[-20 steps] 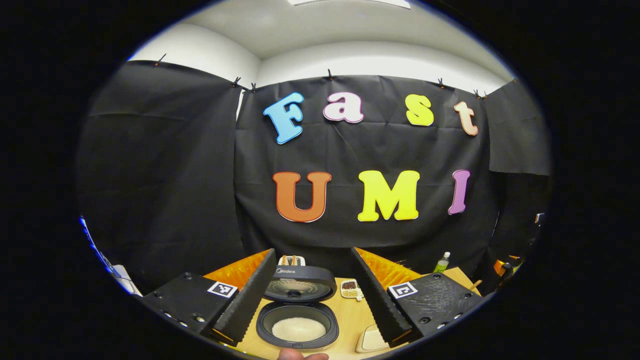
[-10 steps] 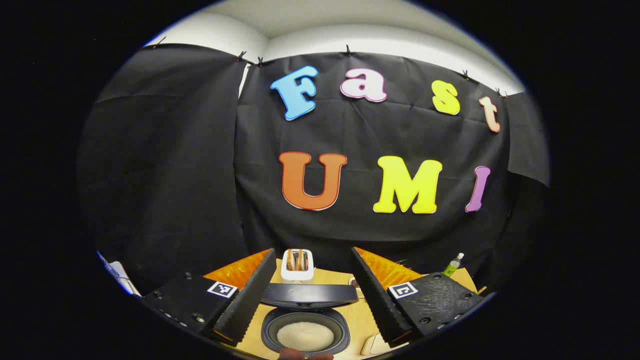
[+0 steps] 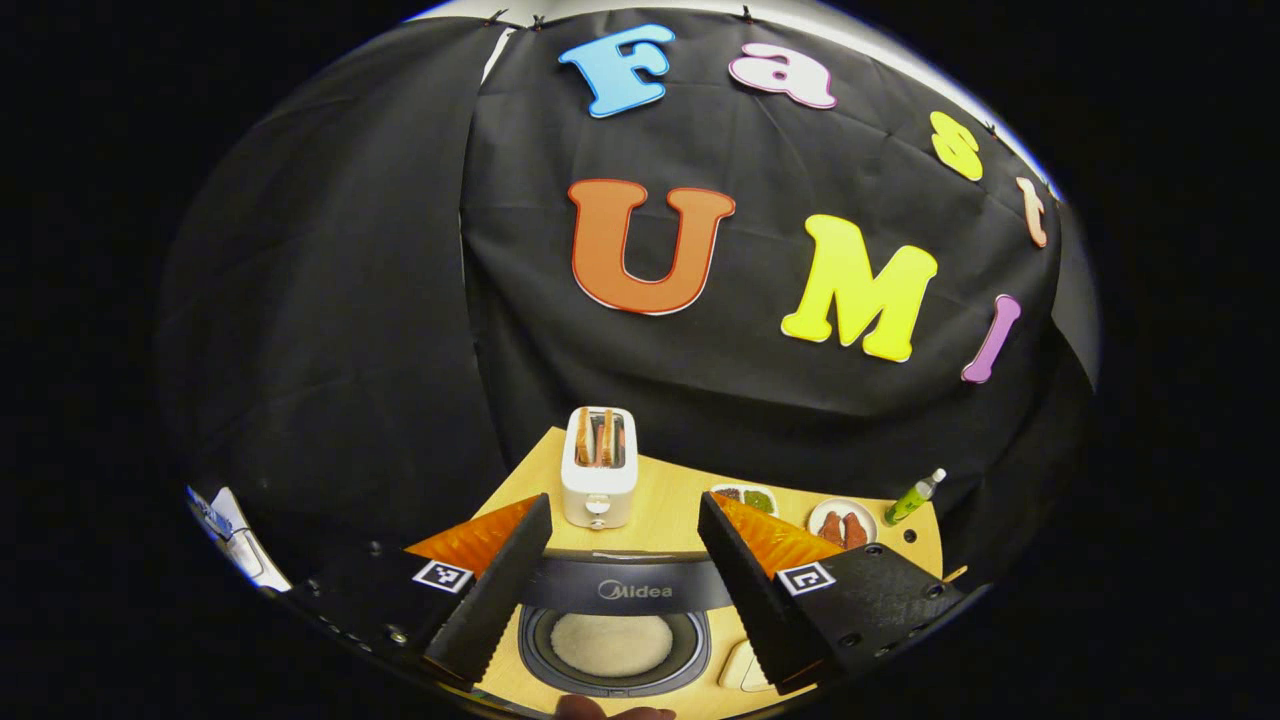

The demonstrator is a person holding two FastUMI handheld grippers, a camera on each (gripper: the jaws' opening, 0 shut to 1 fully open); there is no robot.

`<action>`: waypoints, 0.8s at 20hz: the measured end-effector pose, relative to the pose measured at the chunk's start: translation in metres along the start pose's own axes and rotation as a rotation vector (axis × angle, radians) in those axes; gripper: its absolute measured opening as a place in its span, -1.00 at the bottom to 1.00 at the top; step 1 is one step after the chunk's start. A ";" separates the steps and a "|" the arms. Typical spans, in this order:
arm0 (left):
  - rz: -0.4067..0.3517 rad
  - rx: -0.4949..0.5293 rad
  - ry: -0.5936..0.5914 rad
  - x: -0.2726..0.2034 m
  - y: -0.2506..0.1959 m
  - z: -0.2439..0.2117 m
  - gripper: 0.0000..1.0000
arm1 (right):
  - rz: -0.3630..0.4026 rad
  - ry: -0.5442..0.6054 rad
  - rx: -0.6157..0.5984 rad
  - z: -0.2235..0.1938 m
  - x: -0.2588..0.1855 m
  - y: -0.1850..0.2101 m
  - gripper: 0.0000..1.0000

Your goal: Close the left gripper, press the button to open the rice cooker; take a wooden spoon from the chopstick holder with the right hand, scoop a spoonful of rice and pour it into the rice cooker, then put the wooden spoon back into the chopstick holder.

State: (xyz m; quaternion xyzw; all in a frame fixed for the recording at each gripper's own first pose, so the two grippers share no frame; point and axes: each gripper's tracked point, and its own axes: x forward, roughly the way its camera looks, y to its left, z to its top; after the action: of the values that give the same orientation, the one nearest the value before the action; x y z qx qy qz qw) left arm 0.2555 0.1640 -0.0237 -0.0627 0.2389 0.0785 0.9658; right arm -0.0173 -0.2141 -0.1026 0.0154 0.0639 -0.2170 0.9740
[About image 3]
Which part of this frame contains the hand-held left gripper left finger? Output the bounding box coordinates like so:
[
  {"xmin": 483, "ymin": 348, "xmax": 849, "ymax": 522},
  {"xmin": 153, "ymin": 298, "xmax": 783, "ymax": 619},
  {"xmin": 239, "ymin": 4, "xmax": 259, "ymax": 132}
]
[{"xmin": 290, "ymin": 493, "xmax": 554, "ymax": 691}]

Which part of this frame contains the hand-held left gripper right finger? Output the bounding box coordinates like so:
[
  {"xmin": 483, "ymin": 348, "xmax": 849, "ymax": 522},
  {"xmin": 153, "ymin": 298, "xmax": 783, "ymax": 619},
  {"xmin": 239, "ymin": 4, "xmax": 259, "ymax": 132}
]
[{"xmin": 697, "ymin": 491, "xmax": 966, "ymax": 696}]

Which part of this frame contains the white rice heap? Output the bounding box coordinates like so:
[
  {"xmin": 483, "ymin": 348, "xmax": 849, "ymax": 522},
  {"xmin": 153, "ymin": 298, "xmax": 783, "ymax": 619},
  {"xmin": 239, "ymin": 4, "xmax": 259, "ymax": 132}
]
[{"xmin": 550, "ymin": 613, "xmax": 674, "ymax": 679}]

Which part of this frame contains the dark grey rice cooker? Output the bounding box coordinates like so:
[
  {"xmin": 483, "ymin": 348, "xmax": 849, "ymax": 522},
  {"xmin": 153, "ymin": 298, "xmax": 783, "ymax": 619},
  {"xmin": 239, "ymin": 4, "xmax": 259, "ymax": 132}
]
[{"xmin": 515, "ymin": 548, "xmax": 738, "ymax": 699}]

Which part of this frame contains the cream rectangular rice container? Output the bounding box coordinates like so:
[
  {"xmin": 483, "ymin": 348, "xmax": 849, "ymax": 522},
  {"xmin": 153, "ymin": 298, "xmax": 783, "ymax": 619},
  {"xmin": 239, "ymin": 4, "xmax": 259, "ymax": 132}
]
[{"xmin": 718, "ymin": 640, "xmax": 773, "ymax": 693}]

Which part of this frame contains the white round plate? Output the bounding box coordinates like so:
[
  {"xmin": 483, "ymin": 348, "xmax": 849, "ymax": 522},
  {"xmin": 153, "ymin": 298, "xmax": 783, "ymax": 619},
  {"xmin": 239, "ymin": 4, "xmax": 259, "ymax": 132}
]
[{"xmin": 807, "ymin": 498, "xmax": 879, "ymax": 552}]

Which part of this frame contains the white divided bean dish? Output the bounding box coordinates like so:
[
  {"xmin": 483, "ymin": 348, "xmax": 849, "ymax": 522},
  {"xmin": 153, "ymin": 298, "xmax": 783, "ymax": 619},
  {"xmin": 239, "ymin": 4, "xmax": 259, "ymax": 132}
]
[{"xmin": 710, "ymin": 484, "xmax": 779, "ymax": 518}]

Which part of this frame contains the white toaster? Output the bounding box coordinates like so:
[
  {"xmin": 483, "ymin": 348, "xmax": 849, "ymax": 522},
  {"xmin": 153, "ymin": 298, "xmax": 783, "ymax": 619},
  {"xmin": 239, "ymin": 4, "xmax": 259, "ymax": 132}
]
[{"xmin": 560, "ymin": 405, "xmax": 639, "ymax": 531}]

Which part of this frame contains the green drink bottle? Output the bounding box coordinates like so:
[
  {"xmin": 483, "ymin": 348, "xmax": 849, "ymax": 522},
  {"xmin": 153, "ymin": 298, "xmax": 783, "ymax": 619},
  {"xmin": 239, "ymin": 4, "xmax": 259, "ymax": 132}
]
[{"xmin": 884, "ymin": 468, "xmax": 947, "ymax": 527}]

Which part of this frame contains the white box device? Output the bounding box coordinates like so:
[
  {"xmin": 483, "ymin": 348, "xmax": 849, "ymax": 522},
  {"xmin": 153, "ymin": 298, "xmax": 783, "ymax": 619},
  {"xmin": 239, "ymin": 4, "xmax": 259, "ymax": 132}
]
[{"xmin": 188, "ymin": 486, "xmax": 293, "ymax": 593}]

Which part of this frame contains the black backdrop cloth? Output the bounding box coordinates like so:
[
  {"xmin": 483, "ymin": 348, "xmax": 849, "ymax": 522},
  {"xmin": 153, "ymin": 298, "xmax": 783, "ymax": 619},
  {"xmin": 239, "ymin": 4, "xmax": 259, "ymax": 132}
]
[{"xmin": 155, "ymin": 5, "xmax": 1101, "ymax": 591}]

